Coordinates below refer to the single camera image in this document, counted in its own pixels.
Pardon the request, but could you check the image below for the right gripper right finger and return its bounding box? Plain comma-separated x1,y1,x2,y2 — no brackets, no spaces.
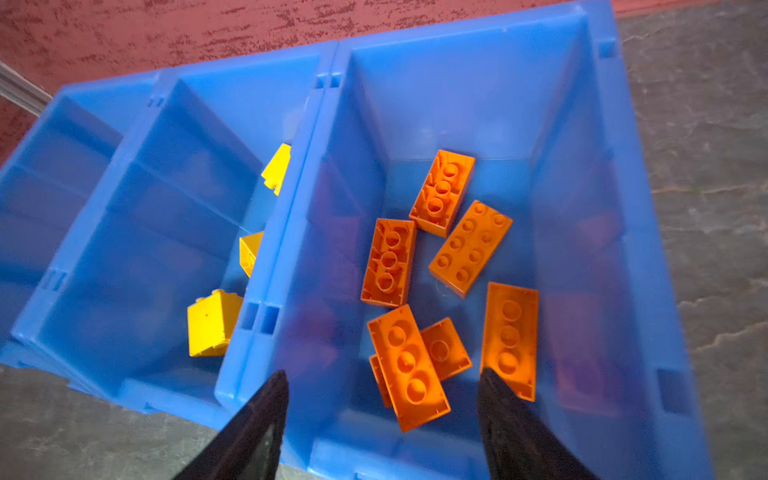
477,368,596,479

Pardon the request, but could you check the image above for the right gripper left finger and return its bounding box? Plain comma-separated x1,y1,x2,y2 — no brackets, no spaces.
176,370,289,479

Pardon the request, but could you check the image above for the orange lego stack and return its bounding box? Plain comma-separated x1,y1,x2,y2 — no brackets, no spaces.
367,305,472,433

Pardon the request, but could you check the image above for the blue three-compartment bin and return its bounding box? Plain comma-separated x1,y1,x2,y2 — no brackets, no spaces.
1,1,713,479

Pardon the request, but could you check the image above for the yellow long lego bottom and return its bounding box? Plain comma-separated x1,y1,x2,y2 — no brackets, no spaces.
261,143,291,196

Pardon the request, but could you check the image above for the orange lego slanted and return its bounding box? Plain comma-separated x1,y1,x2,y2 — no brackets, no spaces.
480,282,539,402

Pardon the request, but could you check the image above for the yellow lego pair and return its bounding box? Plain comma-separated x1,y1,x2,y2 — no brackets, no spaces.
239,231,264,277

